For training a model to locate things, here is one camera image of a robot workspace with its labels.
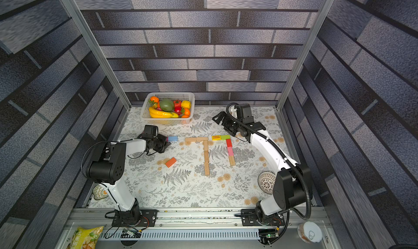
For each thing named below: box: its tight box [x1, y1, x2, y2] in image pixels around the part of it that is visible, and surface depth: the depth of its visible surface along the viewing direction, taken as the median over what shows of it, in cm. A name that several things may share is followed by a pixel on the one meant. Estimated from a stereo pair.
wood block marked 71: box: [204, 146, 209, 168], surface depth 96 cm
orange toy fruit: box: [149, 96, 160, 103], surface depth 116 cm
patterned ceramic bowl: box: [92, 183, 109, 201], surface depth 81 cm
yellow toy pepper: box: [181, 100, 192, 109], surface depth 116 cm
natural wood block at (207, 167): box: [204, 158, 210, 176], surface depth 91 cm
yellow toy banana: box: [148, 106, 180, 118], surface depth 106 cm
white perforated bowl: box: [257, 170, 276, 195], surface depth 85 cm
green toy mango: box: [160, 97, 175, 112], surface depth 110 cm
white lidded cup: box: [297, 221, 323, 244], surface depth 68 cm
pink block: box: [227, 146, 234, 157], surface depth 99 cm
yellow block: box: [211, 134, 222, 141], surface depth 104 cm
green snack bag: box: [66, 226, 104, 249], surface depth 67 cm
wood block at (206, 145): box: [203, 140, 209, 151], surface depth 100 cm
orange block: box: [165, 157, 177, 168], surface depth 94 cm
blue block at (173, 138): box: [168, 135, 178, 141], surface depth 105 cm
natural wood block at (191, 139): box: [185, 137, 198, 142], surface depth 103 cm
